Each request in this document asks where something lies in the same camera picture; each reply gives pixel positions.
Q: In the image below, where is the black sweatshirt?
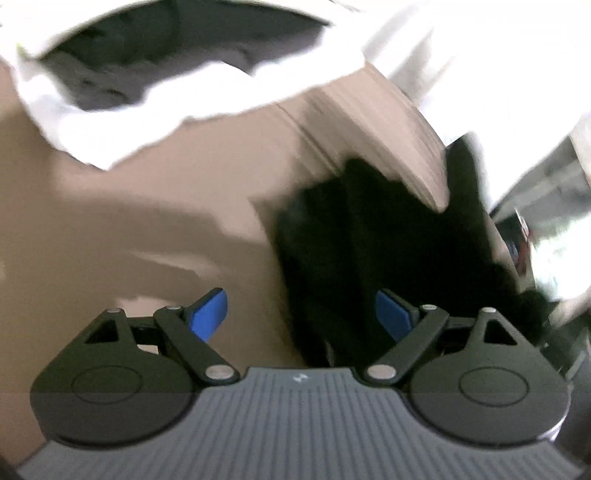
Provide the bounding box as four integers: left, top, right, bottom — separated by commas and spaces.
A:
274, 136, 563, 368

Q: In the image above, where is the black folded garment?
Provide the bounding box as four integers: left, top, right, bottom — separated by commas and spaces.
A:
39, 4, 331, 112

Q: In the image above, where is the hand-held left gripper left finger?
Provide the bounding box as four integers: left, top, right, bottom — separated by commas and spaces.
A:
83, 288, 241, 387

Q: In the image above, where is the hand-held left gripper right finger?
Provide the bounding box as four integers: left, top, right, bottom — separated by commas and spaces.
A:
362, 289, 519, 387

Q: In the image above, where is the white folded garment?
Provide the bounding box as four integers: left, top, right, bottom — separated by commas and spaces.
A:
0, 0, 368, 172

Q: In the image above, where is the white cloth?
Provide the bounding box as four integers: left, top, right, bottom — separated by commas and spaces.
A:
362, 0, 591, 206

